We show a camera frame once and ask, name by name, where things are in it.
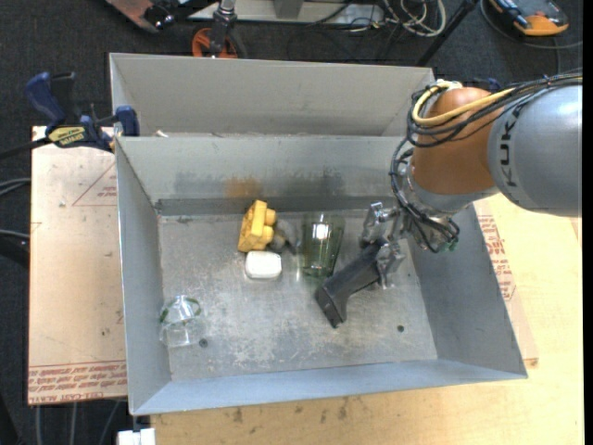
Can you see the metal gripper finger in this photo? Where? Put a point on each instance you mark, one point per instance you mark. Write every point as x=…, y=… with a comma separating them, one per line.
x=376, y=218
x=390, y=262

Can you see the black wedge-shaped tool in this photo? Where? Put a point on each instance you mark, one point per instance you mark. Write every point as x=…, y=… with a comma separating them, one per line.
x=348, y=281

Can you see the clear green glass cup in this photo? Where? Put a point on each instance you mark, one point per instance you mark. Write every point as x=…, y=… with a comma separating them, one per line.
x=320, y=248

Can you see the dark grey lumpy object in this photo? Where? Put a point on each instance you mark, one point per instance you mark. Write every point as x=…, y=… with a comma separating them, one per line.
x=283, y=237

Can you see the yellow toy block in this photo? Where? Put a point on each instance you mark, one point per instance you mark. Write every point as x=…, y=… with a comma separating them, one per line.
x=256, y=227

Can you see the white rounded box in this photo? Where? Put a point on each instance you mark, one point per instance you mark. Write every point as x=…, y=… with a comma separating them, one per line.
x=263, y=265

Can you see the grey metal bin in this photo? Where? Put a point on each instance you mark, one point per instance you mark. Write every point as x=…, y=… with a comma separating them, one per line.
x=259, y=322

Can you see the clear glass with green rim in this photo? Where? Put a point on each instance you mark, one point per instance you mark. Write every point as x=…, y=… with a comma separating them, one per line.
x=178, y=322

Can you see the brown cardboard board red print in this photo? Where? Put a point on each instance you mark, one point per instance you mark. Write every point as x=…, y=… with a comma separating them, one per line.
x=74, y=258

